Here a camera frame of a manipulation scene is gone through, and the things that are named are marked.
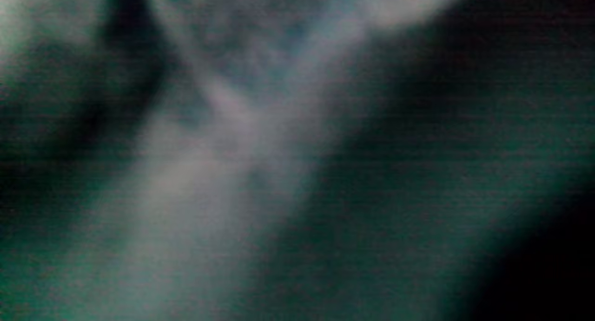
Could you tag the teal zipper clothes jacket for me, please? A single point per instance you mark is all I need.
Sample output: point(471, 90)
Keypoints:
point(297, 172)

